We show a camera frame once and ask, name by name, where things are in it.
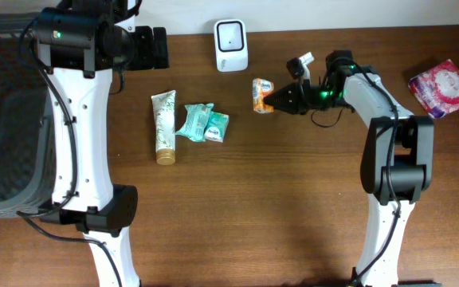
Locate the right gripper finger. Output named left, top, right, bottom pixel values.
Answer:
left=264, top=98, right=304, bottom=115
left=271, top=82, right=301, bottom=100

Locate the orange tissue pocket pack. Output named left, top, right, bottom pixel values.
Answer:
left=253, top=78, right=274, bottom=114

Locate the white cream tube gold cap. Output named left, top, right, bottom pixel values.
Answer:
left=151, top=90, right=176, bottom=165

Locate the green white tissue pocket pack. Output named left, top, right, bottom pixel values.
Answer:
left=204, top=112, right=230, bottom=143

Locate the mint green wipes packet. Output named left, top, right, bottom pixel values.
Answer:
left=175, top=103, right=214, bottom=142

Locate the red floral tissue pack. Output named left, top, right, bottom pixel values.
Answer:
left=408, top=59, right=459, bottom=119

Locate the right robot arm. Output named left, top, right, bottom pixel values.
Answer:
left=264, top=50, right=434, bottom=287

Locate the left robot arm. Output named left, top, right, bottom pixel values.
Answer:
left=27, top=1, right=169, bottom=286

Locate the white barcode scanner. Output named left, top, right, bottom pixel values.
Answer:
left=214, top=19, right=249, bottom=73

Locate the grey plastic mesh basket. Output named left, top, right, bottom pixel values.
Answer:
left=0, top=14, right=56, bottom=218

